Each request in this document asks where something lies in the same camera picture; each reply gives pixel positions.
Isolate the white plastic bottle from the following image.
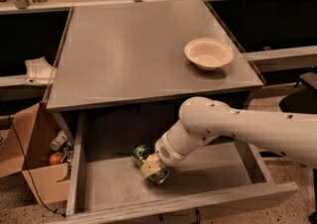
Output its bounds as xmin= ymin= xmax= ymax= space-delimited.
xmin=50 ymin=131 xmax=67 ymax=152

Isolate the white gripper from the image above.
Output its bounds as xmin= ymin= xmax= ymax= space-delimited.
xmin=140 ymin=134 xmax=187 ymax=177

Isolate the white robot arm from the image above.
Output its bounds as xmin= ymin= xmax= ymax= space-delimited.
xmin=140 ymin=97 xmax=317 ymax=177

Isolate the black drawer handle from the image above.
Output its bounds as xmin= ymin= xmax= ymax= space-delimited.
xmin=158 ymin=209 xmax=201 ymax=224

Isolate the orange fruit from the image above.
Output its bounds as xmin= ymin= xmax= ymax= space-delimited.
xmin=49 ymin=152 xmax=62 ymax=166

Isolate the black office chair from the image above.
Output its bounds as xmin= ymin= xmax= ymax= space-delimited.
xmin=279 ymin=72 xmax=317 ymax=224

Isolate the brown cardboard box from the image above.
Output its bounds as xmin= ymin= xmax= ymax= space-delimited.
xmin=0 ymin=102 xmax=70 ymax=204

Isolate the black cable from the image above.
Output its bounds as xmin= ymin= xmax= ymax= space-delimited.
xmin=0 ymin=95 xmax=67 ymax=219

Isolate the open grey wooden drawer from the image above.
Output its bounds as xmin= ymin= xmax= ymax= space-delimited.
xmin=66 ymin=102 xmax=298 ymax=224

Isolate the green soda can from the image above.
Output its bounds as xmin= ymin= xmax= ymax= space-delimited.
xmin=132 ymin=145 xmax=169 ymax=184

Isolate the white curved bracket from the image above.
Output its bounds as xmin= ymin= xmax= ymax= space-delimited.
xmin=23 ymin=56 xmax=56 ymax=85

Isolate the white paper bowl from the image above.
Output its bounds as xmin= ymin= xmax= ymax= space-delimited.
xmin=184 ymin=38 xmax=234 ymax=71

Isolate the grey cabinet top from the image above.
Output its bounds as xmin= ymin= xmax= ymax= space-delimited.
xmin=48 ymin=0 xmax=263 ymax=112

